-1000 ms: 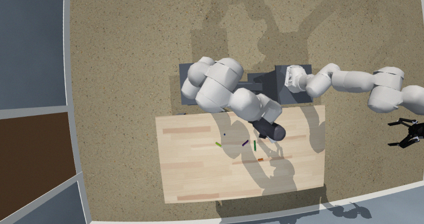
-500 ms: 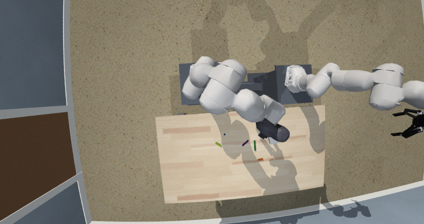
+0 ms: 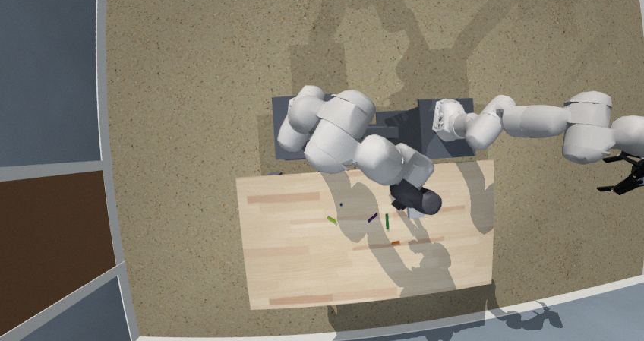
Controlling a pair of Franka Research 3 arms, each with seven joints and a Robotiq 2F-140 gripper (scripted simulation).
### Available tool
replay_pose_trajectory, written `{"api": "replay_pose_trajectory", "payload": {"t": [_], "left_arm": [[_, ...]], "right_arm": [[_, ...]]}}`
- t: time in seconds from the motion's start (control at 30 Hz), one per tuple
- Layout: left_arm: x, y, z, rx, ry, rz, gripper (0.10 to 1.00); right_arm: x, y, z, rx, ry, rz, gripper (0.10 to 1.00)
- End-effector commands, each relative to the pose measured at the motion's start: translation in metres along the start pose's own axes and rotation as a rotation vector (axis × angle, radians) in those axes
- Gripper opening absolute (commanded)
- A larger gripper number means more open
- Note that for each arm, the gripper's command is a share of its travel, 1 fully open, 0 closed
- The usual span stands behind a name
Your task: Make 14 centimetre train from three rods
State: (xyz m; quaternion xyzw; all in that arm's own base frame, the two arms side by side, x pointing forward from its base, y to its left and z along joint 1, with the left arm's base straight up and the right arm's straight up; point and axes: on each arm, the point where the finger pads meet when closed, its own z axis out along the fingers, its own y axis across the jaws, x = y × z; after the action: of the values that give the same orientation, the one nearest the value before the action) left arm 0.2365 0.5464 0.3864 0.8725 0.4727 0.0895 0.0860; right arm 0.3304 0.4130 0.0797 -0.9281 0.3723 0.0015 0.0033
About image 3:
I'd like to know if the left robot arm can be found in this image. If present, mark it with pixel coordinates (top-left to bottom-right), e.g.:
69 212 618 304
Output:
432 91 644 165

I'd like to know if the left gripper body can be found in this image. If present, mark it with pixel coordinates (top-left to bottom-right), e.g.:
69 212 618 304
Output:
631 159 644 178

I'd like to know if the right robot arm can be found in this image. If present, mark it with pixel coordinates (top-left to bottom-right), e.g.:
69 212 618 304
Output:
277 86 442 219

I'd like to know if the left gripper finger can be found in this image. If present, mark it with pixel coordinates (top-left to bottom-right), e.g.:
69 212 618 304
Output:
597 169 644 195
602 151 644 166

